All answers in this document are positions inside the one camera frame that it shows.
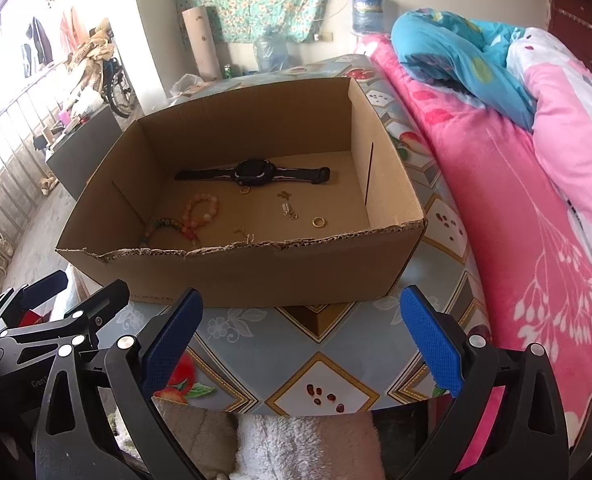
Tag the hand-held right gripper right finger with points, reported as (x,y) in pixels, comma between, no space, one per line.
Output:
(433,345)

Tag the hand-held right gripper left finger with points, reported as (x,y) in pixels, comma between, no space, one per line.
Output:
(171,345)

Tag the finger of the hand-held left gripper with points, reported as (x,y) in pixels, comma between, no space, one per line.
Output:
(26,297)
(101,305)

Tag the brown cardboard box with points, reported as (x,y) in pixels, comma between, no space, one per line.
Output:
(236,275)

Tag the gold pendant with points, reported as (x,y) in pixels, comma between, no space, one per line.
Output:
(284,194)

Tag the fruit print tablecloth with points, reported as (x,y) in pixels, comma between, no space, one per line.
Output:
(336,360)

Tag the metal window railing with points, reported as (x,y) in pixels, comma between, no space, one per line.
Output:
(6,160)

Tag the grey cabinet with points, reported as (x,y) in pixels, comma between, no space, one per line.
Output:
(88,150)

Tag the white fleece garment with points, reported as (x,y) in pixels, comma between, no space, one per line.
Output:
(301,445)

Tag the black wristwatch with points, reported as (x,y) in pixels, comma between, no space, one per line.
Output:
(253,170)

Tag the wheelchair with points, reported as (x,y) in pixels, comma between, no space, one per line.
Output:
(118,90)

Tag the white plastic bag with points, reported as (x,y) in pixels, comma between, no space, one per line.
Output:
(188,87)

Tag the pile of clothes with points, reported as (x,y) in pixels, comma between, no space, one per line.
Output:
(91,55)

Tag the pink white quilt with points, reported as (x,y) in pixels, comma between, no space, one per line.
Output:
(576,135)

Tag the dark hanging jacket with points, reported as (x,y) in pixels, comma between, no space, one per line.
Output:
(37,42)

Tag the green can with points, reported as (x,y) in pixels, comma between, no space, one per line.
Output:
(228,71)

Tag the beige cardboard tube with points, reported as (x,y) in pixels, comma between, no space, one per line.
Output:
(201,45)

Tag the blue patterned pillow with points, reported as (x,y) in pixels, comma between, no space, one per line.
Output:
(451,60)

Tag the blue water bottle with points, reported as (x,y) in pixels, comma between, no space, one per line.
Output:
(368,12)

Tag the dark red door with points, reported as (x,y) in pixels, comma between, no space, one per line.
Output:
(576,15)

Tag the green floral wall cloth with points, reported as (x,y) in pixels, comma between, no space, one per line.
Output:
(256,0)

